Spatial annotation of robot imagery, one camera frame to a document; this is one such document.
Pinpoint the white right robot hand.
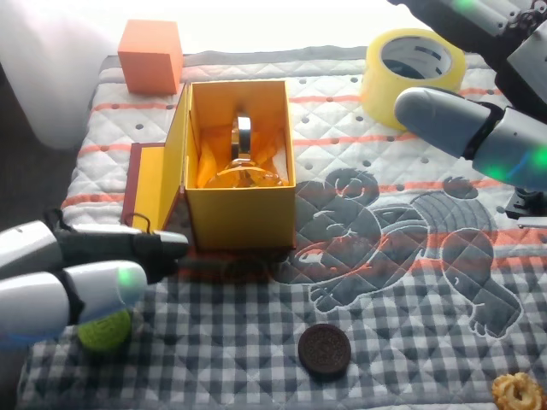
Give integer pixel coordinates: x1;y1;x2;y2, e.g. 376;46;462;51
386;0;519;40

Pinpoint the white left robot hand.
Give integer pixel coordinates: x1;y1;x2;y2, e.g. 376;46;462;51
0;220;190;284

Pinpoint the grey quilt with printed bear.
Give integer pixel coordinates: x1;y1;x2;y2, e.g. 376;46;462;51
16;44;547;410

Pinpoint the yellow butter cookie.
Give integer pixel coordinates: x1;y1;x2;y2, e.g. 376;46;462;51
491;372;547;410

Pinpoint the brown round cookie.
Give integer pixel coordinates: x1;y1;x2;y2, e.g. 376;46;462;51
297;323;352;378

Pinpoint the orange block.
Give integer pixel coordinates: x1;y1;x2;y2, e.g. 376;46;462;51
117;19;185;95

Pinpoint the yellow box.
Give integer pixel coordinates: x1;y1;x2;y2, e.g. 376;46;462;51
121;79;299;253

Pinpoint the clear thin ring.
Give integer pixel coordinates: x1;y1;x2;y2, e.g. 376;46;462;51
200;114;291;189

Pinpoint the yellow tape roll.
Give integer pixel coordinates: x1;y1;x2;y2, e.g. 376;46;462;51
361;28;468;132

